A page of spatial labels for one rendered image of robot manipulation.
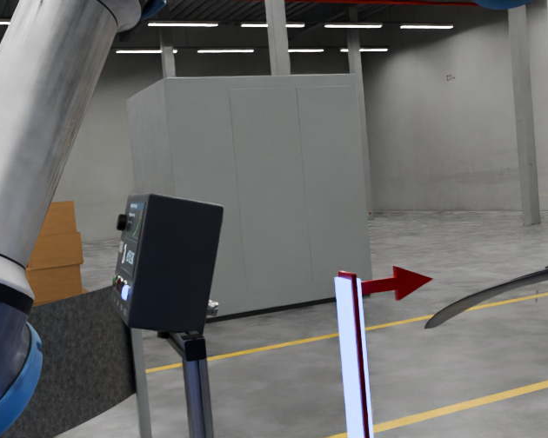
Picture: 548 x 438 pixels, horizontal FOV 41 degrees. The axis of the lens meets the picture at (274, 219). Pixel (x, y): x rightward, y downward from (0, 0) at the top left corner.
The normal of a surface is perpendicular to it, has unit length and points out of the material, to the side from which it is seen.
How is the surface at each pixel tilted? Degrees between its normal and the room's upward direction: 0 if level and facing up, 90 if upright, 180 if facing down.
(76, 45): 88
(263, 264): 90
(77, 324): 90
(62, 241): 90
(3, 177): 80
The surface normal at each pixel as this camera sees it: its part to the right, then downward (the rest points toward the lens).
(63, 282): 0.39, 0.01
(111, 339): 0.94, -0.07
